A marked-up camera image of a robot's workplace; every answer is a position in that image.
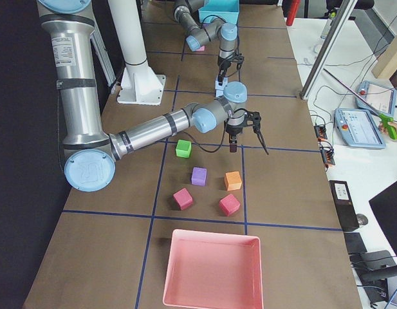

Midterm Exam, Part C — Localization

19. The green block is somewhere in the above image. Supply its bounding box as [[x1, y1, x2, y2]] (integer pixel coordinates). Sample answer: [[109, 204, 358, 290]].
[[176, 139, 192, 158]]

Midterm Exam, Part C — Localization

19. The red block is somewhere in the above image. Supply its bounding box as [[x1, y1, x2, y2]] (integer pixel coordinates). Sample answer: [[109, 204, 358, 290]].
[[219, 194, 241, 216]]

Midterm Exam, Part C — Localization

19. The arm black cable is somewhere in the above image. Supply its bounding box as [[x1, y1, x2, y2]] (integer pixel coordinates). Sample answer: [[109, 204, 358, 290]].
[[185, 109, 270, 156]]

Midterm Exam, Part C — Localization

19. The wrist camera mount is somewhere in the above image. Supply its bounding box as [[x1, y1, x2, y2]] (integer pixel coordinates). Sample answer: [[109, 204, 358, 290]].
[[230, 53, 245, 70], [243, 111, 261, 134]]

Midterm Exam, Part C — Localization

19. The far purple block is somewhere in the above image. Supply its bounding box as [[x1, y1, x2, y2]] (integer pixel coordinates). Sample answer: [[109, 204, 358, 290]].
[[191, 167, 207, 186]]

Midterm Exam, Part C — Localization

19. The aluminium frame post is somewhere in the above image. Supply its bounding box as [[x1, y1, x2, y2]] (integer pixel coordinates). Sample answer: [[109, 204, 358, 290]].
[[300, 0, 358, 100]]

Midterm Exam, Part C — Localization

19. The near teach pendant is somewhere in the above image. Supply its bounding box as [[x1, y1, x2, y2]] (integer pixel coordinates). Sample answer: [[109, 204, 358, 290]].
[[334, 108, 386, 149]]

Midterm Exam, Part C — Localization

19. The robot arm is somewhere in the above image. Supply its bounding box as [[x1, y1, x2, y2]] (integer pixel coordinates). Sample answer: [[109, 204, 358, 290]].
[[37, 1, 247, 192], [173, 1, 242, 86]]

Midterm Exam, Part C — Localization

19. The black box device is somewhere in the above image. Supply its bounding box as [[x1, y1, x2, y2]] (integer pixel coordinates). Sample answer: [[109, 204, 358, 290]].
[[329, 180, 359, 232]]

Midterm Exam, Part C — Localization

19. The computer mouse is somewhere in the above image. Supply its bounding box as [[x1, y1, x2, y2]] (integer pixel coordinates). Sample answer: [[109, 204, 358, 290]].
[[356, 214, 369, 227]]

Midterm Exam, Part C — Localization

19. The light blue block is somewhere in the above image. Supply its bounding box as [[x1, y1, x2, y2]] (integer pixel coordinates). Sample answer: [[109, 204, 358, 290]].
[[214, 77, 228, 91]]

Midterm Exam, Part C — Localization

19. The pink tray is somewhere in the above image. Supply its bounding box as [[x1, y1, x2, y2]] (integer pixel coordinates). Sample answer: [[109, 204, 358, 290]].
[[163, 229, 264, 308]]

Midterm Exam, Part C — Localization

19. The white pillar with base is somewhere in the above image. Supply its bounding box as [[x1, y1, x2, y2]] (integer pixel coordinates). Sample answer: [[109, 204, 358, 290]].
[[108, 0, 166, 106]]

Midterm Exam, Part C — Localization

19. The black monitor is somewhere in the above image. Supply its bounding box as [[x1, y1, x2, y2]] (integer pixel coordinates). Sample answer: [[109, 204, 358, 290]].
[[369, 182, 397, 254]]

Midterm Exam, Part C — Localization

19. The far teach pendant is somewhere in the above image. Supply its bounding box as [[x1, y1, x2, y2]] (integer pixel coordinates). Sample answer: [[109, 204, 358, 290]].
[[357, 80, 397, 117]]

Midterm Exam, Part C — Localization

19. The grabber reacher tool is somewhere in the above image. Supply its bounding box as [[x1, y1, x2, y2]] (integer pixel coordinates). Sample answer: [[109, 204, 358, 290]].
[[323, 68, 397, 140]]

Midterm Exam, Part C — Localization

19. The far orange block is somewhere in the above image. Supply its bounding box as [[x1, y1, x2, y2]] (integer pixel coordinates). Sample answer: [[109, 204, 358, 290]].
[[224, 171, 243, 191]]

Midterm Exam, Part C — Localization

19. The teach pendant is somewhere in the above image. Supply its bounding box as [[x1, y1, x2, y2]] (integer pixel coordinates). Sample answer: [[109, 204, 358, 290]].
[[357, 80, 397, 117], [334, 108, 386, 149]]

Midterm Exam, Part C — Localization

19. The magenta block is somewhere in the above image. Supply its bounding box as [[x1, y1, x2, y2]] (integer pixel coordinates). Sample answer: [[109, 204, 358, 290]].
[[172, 188, 194, 211]]

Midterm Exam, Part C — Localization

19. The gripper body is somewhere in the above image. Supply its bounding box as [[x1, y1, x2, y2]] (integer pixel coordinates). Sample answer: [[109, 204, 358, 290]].
[[226, 124, 245, 136], [217, 55, 235, 71]]

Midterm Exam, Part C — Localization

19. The red cylinder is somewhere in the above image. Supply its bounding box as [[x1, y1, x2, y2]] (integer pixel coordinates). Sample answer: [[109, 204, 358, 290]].
[[286, 0, 300, 26]]

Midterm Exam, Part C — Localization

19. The blue tray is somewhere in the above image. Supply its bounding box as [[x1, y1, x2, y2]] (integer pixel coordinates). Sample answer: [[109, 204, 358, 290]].
[[198, 0, 239, 24]]

